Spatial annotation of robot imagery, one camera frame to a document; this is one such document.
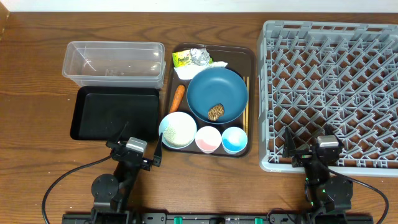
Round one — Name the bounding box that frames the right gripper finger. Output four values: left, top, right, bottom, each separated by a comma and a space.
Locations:
323, 124, 344, 146
282, 127, 296, 157

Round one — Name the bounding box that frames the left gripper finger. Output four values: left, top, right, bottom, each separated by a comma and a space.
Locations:
153, 133, 163, 167
112, 122, 129, 144

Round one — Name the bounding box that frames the pile of white rice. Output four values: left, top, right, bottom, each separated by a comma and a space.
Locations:
164, 125, 192, 147

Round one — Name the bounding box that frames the light blue rice bowl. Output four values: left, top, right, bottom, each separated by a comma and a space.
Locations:
158, 111, 197, 149

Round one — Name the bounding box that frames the white pink cup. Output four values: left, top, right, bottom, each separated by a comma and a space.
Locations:
195, 126, 221, 154

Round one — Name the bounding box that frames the white blue cup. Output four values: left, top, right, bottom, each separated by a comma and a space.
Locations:
221, 127, 248, 154

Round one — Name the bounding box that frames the brown morel mushroom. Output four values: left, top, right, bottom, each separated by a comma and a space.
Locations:
208, 104, 224, 121

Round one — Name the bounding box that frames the large blue plate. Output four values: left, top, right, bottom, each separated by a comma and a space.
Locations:
186, 68, 248, 124

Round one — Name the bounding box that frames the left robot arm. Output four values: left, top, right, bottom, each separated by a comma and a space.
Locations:
86, 128, 163, 224

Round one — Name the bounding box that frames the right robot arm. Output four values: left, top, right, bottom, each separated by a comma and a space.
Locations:
282, 127, 353, 224

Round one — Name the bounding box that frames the grey dishwasher rack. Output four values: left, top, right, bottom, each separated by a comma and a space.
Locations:
257, 21, 397, 177

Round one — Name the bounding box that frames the black plastic tray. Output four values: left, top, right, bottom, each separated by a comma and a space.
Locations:
70, 86, 159, 142

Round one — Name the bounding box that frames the orange carrot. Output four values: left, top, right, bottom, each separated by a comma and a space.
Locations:
169, 85, 185, 113

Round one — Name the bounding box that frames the brown serving tray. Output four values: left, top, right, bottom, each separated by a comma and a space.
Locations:
164, 43, 257, 158

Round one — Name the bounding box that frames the clear plastic bin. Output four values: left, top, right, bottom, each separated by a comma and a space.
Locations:
62, 41, 166, 89

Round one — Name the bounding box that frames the right wooden chopstick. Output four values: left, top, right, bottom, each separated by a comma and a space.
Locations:
245, 77, 249, 135

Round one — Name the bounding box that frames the wooden chopstick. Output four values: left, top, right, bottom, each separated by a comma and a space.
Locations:
245, 77, 249, 135
243, 76, 248, 133

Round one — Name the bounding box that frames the left wooden chopstick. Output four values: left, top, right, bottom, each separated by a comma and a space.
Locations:
243, 76, 248, 133

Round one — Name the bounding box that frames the white paper napkin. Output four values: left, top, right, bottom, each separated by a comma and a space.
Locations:
174, 62, 228, 80

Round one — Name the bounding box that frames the yellow-green snack wrapper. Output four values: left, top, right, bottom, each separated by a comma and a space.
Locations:
172, 49, 192, 67

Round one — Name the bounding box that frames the crumpled aluminium foil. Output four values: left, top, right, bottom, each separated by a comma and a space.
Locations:
190, 48, 212, 66

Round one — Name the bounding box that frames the left black cable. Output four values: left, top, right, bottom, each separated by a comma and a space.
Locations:
41, 154, 113, 224

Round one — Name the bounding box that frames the black cable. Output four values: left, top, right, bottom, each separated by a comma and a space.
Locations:
41, 154, 113, 224
326, 167, 390, 224

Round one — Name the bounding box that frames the right black cable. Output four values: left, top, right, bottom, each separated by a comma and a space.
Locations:
326, 167, 390, 224

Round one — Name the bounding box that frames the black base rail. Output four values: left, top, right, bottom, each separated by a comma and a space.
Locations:
61, 212, 374, 224

